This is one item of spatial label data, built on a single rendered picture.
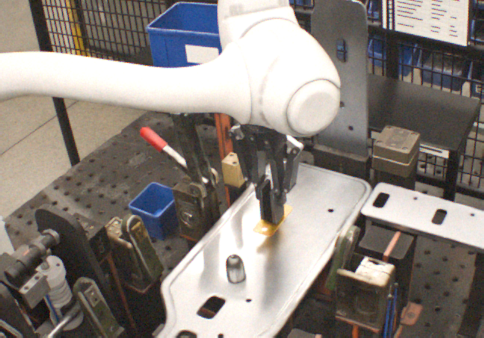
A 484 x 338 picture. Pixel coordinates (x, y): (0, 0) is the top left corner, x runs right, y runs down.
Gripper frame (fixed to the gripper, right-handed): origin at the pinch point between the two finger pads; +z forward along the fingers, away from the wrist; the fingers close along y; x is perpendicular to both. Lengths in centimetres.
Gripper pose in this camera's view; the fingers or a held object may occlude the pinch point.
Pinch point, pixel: (271, 201)
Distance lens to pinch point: 112.6
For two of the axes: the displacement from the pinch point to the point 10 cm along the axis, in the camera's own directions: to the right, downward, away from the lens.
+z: 0.9, 8.0, 5.9
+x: 5.2, -5.4, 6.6
